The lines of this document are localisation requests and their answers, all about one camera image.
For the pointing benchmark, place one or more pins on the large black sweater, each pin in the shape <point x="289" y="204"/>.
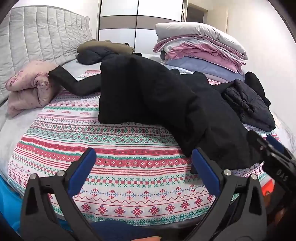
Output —
<point x="150" y="92"/>

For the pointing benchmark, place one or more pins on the pale blue checked cloth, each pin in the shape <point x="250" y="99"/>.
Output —
<point x="185" y="71"/>

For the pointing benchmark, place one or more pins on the blue folded blanket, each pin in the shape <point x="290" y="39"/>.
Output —
<point x="201" y="66"/>

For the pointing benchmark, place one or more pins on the white wardrobe with brown band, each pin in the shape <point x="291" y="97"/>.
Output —
<point x="120" y="23"/>

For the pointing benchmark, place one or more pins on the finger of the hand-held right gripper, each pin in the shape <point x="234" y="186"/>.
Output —
<point x="256" y="143"/>
<point x="275" y="142"/>

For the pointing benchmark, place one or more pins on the blue plastic item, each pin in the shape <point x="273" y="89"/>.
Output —
<point x="7" y="199"/>

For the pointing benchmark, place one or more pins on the pink folded sheet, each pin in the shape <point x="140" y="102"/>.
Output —
<point x="196" y="54"/>

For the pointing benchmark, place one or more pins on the dark doorway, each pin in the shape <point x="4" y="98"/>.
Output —
<point x="195" y="14"/>

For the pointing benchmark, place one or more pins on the person's navy clothing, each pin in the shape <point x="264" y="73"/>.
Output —
<point x="120" y="234"/>

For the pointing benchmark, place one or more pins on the red green patterned blanket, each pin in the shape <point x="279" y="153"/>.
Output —
<point x="115" y="150"/>

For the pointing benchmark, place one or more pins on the olive jacket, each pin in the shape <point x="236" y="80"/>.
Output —
<point x="104" y="46"/>

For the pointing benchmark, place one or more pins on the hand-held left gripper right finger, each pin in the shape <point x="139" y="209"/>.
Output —
<point x="205" y="171"/>

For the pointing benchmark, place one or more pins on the grey quilted headboard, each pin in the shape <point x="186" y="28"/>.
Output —
<point x="34" y="34"/>

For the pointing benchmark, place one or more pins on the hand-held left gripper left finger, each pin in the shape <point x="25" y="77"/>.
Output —
<point x="81" y="171"/>

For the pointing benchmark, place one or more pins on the black quilted jacket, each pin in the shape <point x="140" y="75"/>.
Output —
<point x="249" y="104"/>

